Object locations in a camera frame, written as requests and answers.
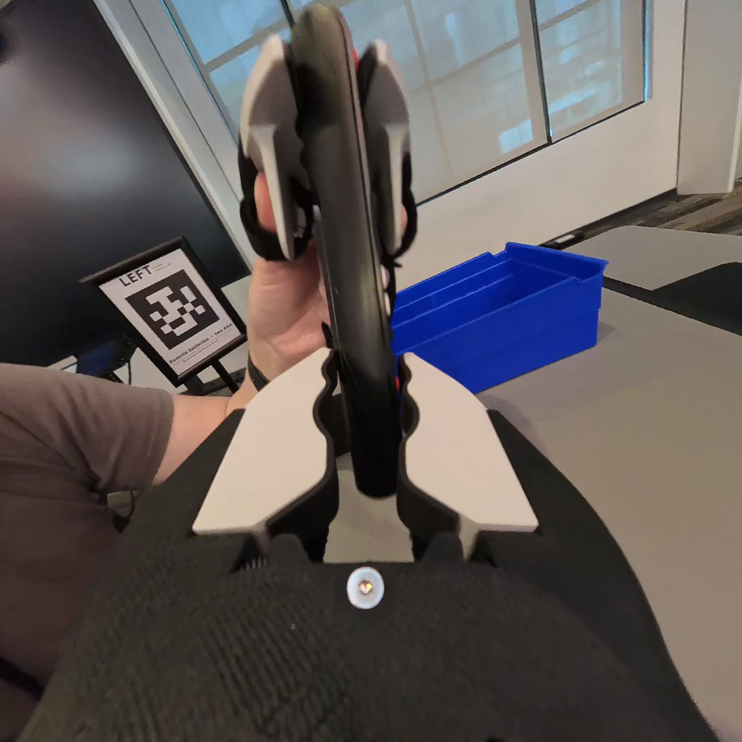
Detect black remote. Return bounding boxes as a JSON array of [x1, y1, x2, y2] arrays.
[[289, 3, 414, 500]]

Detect white tag sign board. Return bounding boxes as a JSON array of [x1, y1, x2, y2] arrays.
[[80, 237, 248, 393]]

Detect person's torso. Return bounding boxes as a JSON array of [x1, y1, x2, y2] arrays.
[[0, 361, 233, 702]]

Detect person's left hand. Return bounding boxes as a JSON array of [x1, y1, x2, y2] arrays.
[[245, 172, 337, 386]]

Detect blue plastic bin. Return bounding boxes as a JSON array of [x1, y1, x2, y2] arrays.
[[388, 240, 609, 396]]

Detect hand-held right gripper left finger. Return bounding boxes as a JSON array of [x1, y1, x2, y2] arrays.
[[193, 352, 340, 547]]

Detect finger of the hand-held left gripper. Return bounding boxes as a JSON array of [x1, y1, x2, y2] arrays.
[[238, 35, 309, 228], [357, 40, 416, 223]]

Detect black mat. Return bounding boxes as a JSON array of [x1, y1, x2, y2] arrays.
[[603, 260, 742, 339]]

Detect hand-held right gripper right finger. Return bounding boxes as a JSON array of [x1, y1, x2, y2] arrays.
[[396, 354, 541, 546]]

